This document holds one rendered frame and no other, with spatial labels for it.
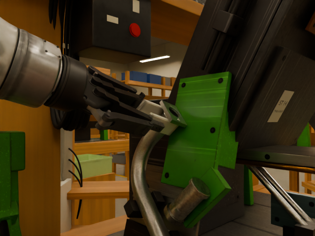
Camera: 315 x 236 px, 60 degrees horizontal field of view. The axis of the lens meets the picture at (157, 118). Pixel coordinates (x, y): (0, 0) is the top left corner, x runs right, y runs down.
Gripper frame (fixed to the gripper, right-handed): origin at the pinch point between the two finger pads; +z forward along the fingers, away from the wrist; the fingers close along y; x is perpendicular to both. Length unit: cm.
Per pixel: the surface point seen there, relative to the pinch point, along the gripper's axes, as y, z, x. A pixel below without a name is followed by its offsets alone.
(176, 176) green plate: -9.1, 4.5, 4.7
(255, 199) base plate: 0, 65, 18
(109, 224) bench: 3.2, 17.6, 42.3
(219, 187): -15.9, 4.2, -1.9
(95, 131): 576, 399, 478
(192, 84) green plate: 3.4, 4.4, -7.7
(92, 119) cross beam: 26.2, 6.0, 24.1
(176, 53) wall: 903, 715, 211
